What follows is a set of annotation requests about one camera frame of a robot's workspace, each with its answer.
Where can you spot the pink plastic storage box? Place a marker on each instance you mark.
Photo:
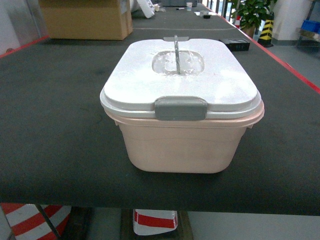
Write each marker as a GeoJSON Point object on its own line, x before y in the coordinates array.
{"type": "Point", "coordinates": [205, 146]}

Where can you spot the small black device box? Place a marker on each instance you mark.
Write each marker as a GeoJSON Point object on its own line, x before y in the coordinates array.
{"type": "Point", "coordinates": [236, 44]}

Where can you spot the red white traffic cone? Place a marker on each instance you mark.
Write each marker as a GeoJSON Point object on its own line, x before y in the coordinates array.
{"type": "Point", "coordinates": [142, 224]}

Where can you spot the yellow black traffic cone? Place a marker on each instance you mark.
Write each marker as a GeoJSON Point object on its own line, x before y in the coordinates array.
{"type": "Point", "coordinates": [265, 38]}

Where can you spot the white box lid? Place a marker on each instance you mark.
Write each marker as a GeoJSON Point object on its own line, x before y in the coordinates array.
{"type": "Point", "coordinates": [197, 79]}

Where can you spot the cardboard box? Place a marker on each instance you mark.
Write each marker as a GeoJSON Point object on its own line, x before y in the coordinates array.
{"type": "Point", "coordinates": [87, 19]}

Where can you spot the green potted plant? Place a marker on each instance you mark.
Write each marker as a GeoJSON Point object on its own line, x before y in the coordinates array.
{"type": "Point", "coordinates": [252, 13]}

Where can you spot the black mat on table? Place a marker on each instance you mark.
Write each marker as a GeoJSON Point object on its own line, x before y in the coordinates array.
{"type": "Point", "coordinates": [58, 146]}

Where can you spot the small blue bin far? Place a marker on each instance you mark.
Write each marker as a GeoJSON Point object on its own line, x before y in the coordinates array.
{"type": "Point", "coordinates": [311, 26]}

